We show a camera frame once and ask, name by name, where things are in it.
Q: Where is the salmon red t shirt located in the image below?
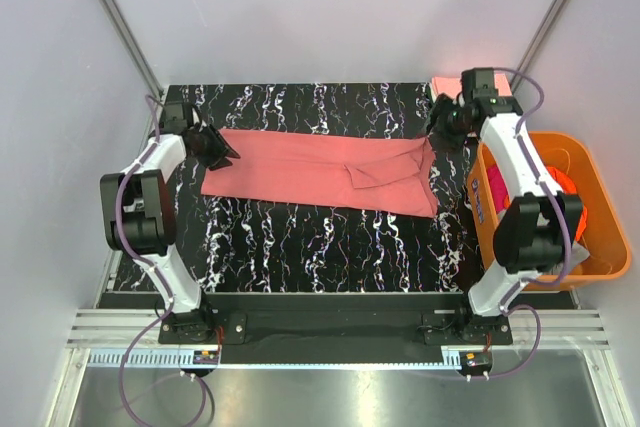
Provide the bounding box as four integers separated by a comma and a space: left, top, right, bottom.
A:
200, 129, 438, 218

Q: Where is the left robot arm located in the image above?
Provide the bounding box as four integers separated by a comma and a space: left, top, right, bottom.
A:
100, 96, 240, 343

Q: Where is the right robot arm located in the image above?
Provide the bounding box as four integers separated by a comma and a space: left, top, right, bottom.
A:
427, 67, 584, 343

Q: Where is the folded light pink t shirt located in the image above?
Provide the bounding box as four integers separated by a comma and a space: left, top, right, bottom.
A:
430, 73, 512, 99

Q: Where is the magenta t shirt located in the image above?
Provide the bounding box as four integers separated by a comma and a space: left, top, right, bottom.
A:
487, 165, 509, 212

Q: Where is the orange t shirt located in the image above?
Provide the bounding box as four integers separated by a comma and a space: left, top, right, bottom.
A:
495, 166, 588, 241

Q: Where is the grey t shirt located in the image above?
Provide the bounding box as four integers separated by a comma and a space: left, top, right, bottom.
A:
549, 241, 590, 276

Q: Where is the orange plastic basket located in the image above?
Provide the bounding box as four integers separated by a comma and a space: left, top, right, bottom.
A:
467, 132, 631, 291

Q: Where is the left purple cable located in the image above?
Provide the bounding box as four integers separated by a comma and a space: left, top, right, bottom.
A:
115, 94, 216, 426

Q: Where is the purple cable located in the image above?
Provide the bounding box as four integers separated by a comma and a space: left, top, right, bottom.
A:
492, 66, 574, 381
115, 94, 216, 426

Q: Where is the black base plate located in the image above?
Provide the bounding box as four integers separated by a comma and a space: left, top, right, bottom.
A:
157, 291, 516, 348

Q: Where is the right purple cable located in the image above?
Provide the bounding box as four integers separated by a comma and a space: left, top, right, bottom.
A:
492, 66, 574, 381

